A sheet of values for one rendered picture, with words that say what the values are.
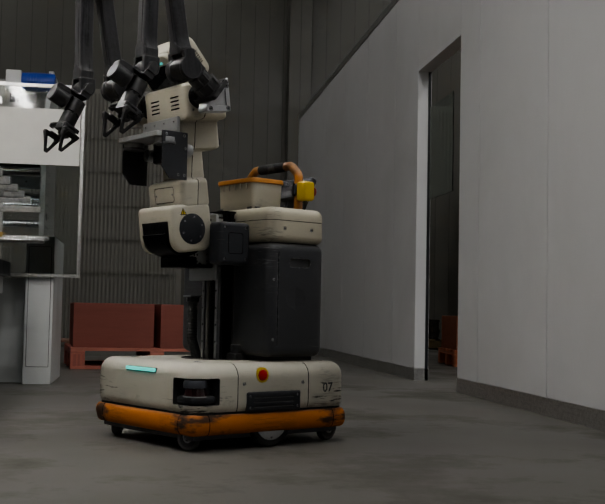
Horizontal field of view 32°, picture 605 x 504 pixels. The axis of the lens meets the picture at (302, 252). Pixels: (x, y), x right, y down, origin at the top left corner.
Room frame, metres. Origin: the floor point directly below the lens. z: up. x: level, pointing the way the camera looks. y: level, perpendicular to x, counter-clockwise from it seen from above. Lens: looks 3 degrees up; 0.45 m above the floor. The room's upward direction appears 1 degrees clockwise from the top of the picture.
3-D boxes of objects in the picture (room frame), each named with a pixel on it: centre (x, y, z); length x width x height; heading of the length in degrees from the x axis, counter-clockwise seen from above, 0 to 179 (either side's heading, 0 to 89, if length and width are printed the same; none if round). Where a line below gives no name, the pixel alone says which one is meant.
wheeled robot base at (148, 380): (3.74, 0.28, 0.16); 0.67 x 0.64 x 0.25; 130
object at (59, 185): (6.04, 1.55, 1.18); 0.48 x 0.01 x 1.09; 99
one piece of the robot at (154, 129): (3.56, 0.51, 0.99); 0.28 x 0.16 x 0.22; 40
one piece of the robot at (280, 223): (3.80, 0.21, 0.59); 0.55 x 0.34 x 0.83; 40
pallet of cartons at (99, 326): (8.16, 1.17, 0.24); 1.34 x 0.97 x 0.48; 100
